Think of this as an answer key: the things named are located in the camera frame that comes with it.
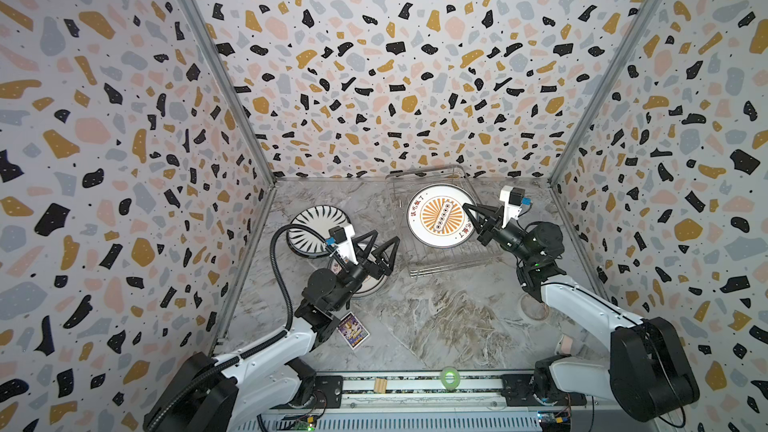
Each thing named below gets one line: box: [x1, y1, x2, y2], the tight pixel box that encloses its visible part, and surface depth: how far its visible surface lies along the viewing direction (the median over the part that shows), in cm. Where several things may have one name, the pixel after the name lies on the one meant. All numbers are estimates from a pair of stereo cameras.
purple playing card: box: [336, 311, 371, 350], surface depth 83 cm
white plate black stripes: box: [286, 205, 351, 258], surface depth 108 cm
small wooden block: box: [374, 378, 388, 394], surface depth 76 cm
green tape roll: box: [440, 366, 461, 391], surface depth 78 cm
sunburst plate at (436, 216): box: [407, 184, 476, 249], surface depth 76 cm
